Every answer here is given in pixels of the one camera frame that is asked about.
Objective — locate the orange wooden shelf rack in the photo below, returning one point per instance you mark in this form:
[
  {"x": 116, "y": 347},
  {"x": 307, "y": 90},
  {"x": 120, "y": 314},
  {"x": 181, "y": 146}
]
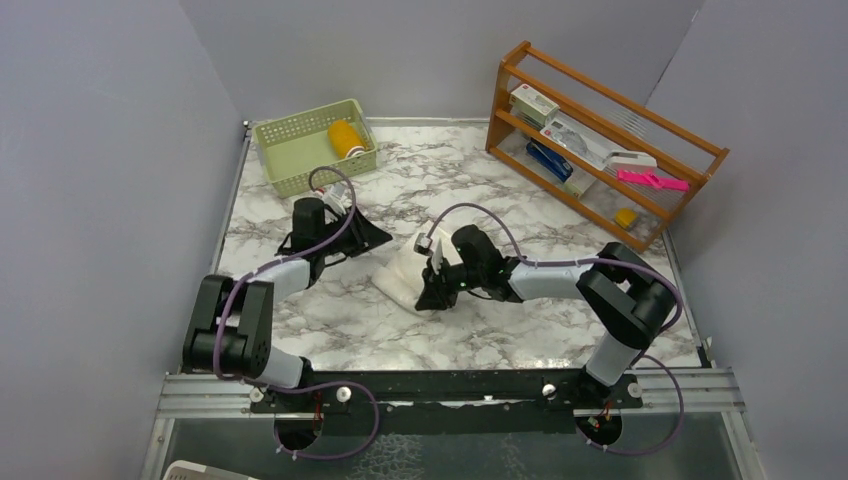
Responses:
[{"x": 680, "y": 153}]

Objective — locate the pink clip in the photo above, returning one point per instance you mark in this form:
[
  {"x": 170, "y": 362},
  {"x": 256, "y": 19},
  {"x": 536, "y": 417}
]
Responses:
[{"x": 650, "y": 179}]

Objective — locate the light green plastic basket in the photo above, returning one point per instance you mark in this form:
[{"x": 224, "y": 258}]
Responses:
[{"x": 290, "y": 148}]

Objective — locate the white basket at bottom edge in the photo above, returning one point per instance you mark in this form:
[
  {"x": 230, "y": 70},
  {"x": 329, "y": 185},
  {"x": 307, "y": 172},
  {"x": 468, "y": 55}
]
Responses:
[{"x": 185, "y": 470}]

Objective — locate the yellow brown bear towel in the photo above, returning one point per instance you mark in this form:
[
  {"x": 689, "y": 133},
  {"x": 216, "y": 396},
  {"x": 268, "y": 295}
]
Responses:
[{"x": 344, "y": 139}]

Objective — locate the white towel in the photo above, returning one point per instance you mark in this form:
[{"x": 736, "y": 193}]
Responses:
[{"x": 400, "y": 278}]

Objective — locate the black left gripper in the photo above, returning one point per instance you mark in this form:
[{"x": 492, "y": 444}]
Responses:
[{"x": 364, "y": 234}]

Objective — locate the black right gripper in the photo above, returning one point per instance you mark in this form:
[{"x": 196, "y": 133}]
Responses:
[{"x": 436, "y": 293}]

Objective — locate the blue flat object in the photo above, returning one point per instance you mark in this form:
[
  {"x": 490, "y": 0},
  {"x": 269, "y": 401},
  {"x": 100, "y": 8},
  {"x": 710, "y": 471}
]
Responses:
[{"x": 552, "y": 161}]

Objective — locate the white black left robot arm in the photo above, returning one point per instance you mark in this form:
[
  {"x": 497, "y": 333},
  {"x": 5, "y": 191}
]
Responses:
[{"x": 230, "y": 328}]

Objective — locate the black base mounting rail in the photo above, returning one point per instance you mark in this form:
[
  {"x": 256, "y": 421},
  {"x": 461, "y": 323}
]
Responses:
[{"x": 450, "y": 402}]

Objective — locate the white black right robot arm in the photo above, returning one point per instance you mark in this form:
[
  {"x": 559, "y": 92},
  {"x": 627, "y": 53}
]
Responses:
[{"x": 630, "y": 298}]

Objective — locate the white green small box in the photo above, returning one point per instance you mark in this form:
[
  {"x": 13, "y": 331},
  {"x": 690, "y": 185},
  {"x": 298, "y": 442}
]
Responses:
[{"x": 534, "y": 107}]

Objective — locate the white device on shelf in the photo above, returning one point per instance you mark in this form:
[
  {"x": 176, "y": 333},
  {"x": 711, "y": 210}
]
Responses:
[{"x": 631, "y": 161}]

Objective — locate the yellow grey sponge block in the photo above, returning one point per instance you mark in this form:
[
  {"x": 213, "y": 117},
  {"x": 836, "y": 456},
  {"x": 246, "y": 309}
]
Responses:
[{"x": 626, "y": 218}]

